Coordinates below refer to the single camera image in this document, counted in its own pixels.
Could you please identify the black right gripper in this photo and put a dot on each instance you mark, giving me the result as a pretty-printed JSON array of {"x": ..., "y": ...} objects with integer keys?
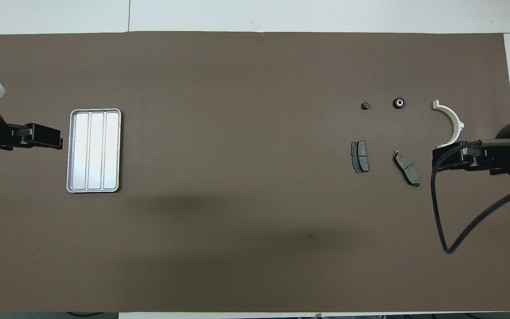
[{"x": 456, "y": 161}]

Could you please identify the white semicircular plastic bracket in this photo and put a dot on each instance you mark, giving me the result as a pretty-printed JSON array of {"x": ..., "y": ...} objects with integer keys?
[{"x": 452, "y": 114}]

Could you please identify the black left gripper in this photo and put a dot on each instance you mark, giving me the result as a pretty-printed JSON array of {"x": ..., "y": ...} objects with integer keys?
[{"x": 44, "y": 135}]

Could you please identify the short dark brake pad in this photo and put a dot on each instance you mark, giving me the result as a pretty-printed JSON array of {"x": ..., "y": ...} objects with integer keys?
[{"x": 360, "y": 157}]

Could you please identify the silver ribbed metal tray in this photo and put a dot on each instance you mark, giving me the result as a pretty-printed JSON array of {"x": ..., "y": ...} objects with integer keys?
[{"x": 95, "y": 150}]

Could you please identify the black bearing gear white centre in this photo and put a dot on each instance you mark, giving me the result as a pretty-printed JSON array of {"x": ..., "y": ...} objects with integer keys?
[{"x": 399, "y": 103}]

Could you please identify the long dark brake pad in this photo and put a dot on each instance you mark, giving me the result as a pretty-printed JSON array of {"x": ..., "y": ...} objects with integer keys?
[{"x": 407, "y": 168}]

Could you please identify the brown table mat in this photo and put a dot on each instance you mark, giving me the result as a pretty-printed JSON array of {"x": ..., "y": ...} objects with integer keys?
[{"x": 255, "y": 88}]

